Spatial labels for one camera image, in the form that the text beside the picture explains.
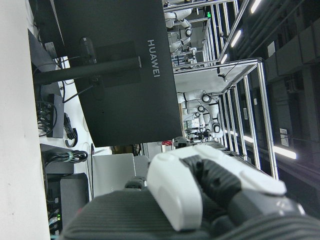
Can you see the silver desktop case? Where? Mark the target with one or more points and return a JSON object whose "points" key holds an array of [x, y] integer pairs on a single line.
{"points": [[112, 172]]}

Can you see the black Huawei monitor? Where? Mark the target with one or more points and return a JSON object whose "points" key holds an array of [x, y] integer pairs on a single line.
{"points": [[125, 25]]}

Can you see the long ceiling light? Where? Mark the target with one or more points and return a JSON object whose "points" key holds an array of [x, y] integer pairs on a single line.
{"points": [[255, 5], [224, 58], [282, 151], [236, 37]]}

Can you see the dark flat panel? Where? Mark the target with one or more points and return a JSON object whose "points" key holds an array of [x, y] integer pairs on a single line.
{"points": [[47, 22]]}

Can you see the dark monitor stand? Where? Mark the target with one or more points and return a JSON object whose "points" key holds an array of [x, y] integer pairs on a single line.
{"points": [[75, 72]]}

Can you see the aluminium frame cage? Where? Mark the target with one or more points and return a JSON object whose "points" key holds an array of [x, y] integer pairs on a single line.
{"points": [[266, 112]]}

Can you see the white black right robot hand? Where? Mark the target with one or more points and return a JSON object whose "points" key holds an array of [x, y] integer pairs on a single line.
{"points": [[175, 195]]}

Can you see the white humanoid robot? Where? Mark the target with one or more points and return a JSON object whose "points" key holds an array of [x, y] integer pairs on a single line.
{"points": [[185, 25], [192, 100]]}

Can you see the green exit sign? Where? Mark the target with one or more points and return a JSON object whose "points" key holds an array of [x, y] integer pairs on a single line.
{"points": [[208, 14]]}

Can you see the black docking hub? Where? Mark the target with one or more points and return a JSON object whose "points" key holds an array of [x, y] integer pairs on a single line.
{"points": [[57, 117]]}

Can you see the black computer tower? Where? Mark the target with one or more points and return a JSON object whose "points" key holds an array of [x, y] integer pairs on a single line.
{"points": [[75, 195]]}

